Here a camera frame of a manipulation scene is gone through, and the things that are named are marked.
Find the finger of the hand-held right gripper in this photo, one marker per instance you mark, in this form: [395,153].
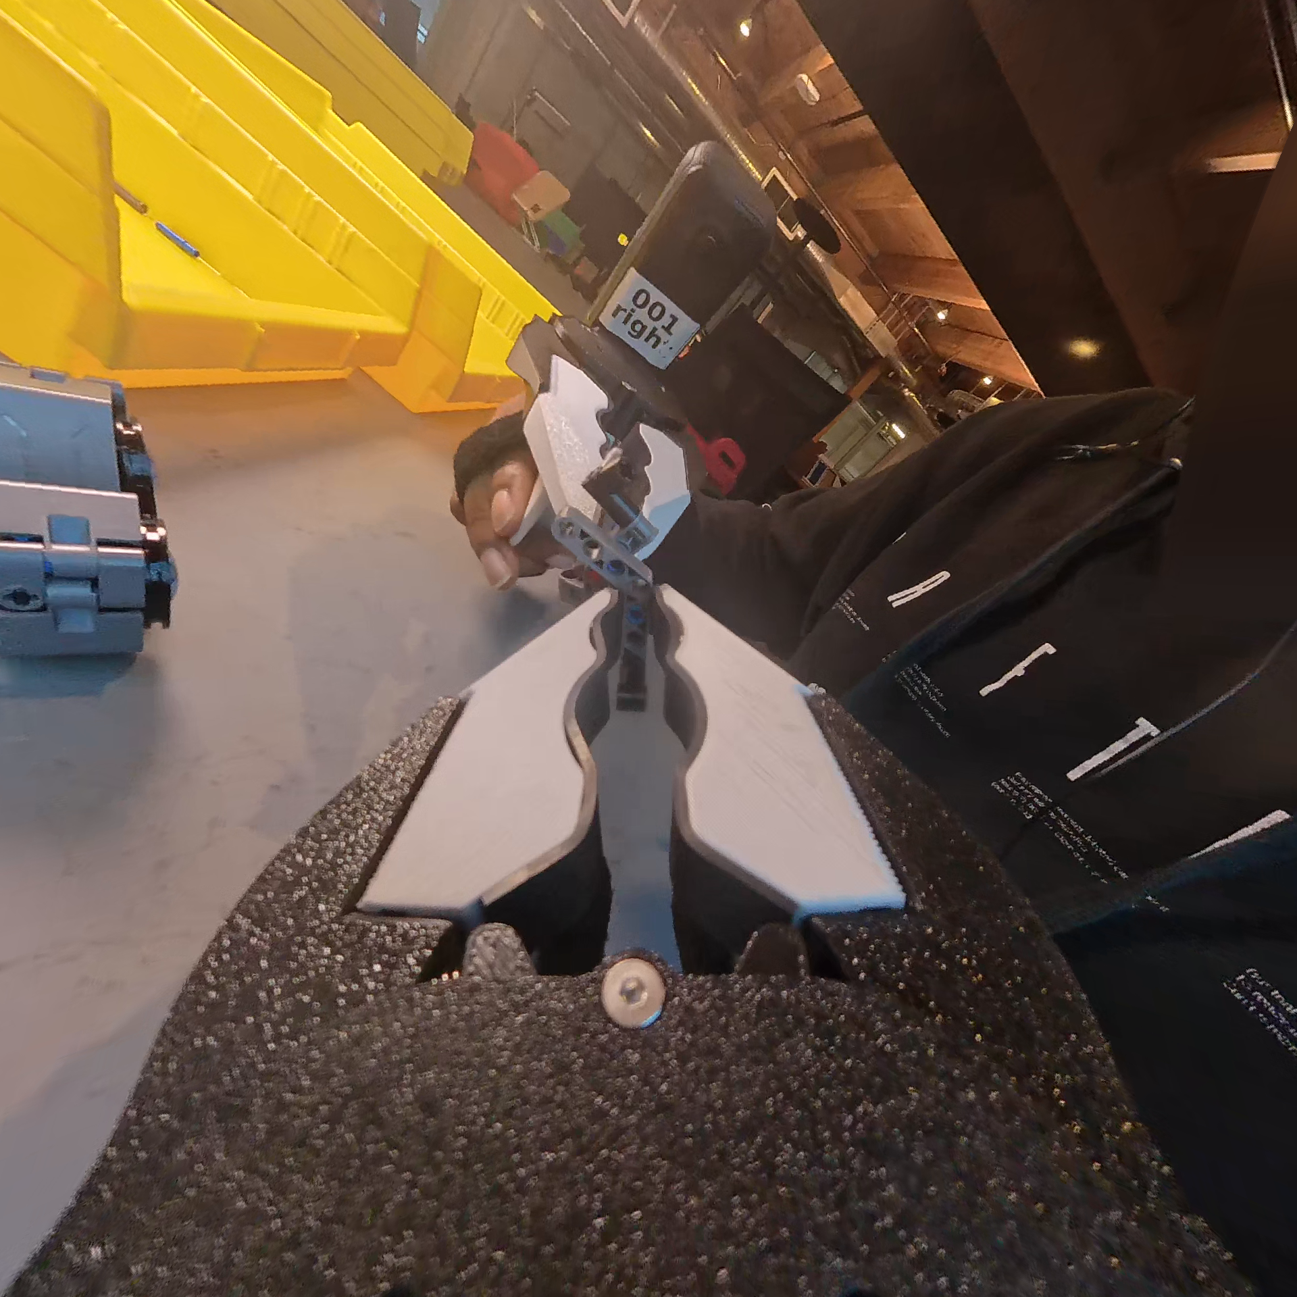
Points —
[565,435]
[673,484]

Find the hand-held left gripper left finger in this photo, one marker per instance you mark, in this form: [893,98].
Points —
[485,800]

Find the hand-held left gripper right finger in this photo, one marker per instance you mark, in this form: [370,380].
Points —
[782,800]

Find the grey brick beam piece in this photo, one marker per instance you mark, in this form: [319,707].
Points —
[610,544]

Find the grey desk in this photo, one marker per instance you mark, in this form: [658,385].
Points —
[304,608]

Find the person's right hand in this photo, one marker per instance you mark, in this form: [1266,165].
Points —
[493,514]

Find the beige chair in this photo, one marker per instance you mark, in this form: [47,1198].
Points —
[536,192]

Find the red chair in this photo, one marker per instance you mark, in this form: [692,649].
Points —
[502,165]

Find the yellow storage bin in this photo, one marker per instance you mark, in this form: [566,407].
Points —
[304,262]
[386,90]

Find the person's black hoodie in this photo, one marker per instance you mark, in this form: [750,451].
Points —
[1165,811]

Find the blue brick pin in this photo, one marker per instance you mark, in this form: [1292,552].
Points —
[180,234]

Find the grey twin engine brick model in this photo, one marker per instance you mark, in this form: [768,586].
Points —
[60,484]

